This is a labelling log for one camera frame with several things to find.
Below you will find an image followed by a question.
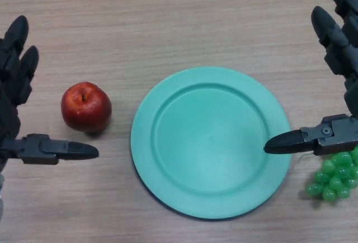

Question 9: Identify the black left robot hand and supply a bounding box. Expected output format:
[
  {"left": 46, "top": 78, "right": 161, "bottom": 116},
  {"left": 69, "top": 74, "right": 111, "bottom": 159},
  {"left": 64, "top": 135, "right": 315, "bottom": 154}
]
[{"left": 0, "top": 15, "right": 100, "bottom": 174}]

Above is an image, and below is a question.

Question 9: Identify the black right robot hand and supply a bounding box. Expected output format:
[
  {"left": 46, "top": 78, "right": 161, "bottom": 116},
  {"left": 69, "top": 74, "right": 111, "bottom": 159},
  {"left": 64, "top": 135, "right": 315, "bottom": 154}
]
[{"left": 264, "top": 0, "right": 358, "bottom": 156}]

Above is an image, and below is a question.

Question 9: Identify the red apple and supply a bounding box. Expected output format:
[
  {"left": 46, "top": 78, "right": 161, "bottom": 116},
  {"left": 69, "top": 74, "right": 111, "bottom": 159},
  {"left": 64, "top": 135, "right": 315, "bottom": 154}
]
[{"left": 60, "top": 82, "right": 112, "bottom": 134}]

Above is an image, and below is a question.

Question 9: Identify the green round plate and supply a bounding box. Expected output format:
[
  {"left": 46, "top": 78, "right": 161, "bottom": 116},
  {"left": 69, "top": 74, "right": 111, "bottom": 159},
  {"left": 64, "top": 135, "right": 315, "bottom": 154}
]
[{"left": 130, "top": 66, "right": 293, "bottom": 221}]

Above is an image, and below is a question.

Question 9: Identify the green grape bunch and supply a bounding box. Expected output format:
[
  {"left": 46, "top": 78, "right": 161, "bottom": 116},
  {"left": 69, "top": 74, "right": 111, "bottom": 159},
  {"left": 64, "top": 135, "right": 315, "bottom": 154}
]
[{"left": 304, "top": 146, "right": 358, "bottom": 204}]

